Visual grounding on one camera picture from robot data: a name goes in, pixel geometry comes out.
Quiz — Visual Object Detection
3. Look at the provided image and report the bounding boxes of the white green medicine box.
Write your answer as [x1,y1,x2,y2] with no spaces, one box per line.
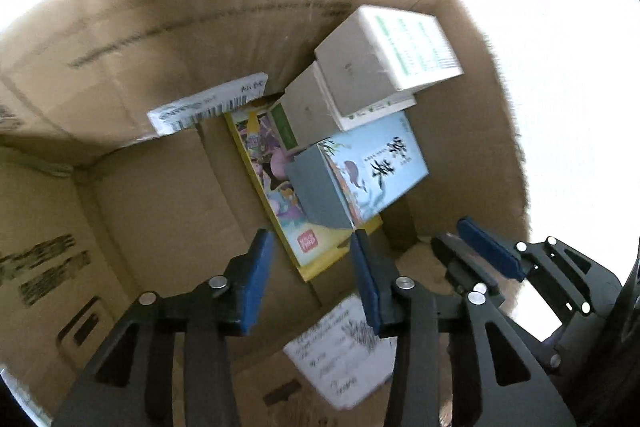
[314,5,463,116]

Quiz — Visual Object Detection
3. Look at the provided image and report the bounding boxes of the white green lower box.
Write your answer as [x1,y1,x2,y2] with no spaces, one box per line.
[268,61,416,155]

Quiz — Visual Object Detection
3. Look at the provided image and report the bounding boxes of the yellow cartoon picture book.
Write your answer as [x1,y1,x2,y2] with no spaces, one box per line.
[224,106,352,282]

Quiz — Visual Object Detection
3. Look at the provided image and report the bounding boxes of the light blue tea box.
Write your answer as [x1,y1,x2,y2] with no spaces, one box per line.
[285,112,428,229]

